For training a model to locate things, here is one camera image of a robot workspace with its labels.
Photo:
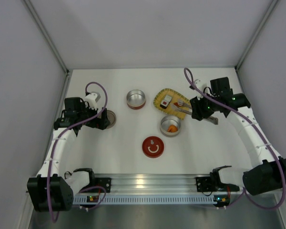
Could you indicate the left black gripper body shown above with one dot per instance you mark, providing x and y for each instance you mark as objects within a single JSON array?
[{"x": 101, "y": 120}]

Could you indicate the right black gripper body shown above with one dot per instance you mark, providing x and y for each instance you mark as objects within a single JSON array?
[{"x": 198, "y": 109}]

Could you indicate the metal tongs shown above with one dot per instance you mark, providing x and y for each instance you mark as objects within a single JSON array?
[{"x": 187, "y": 110}]

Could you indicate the white sushi piece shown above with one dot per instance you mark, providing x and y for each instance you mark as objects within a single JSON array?
[{"x": 168, "y": 98}]

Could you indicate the orange fried shrimp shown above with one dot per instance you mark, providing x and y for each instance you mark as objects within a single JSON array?
[{"x": 172, "y": 129}]

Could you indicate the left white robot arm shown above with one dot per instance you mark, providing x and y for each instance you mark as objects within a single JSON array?
[{"x": 49, "y": 190}]

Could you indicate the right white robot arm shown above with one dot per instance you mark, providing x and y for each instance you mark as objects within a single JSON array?
[{"x": 268, "y": 170}]

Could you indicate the woven bamboo tray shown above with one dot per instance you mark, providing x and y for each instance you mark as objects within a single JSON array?
[{"x": 175, "y": 96}]

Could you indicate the brown round lid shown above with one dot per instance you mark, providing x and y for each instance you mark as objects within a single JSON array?
[{"x": 112, "y": 119}]

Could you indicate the beige-banded metal bowl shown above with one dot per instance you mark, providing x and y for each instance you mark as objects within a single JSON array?
[{"x": 166, "y": 122}]

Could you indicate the red-banded metal bowl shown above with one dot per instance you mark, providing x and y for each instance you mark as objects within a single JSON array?
[{"x": 136, "y": 99}]

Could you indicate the red round lid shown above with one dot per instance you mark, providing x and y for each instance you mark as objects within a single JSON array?
[{"x": 153, "y": 147}]

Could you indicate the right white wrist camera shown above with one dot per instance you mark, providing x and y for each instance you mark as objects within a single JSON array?
[{"x": 199, "y": 84}]

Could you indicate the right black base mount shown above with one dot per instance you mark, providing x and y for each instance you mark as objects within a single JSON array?
[{"x": 204, "y": 184}]

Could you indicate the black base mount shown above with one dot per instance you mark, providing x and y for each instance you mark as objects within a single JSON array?
[
  {"x": 104, "y": 182},
  {"x": 204, "y": 184}
]

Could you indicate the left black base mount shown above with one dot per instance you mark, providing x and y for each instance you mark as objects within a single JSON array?
[{"x": 104, "y": 182}]

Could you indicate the slotted cable duct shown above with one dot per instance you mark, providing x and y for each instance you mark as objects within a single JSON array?
[{"x": 85, "y": 199}]

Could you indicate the aluminium mounting rail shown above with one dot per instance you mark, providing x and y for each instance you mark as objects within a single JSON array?
[{"x": 123, "y": 184}]

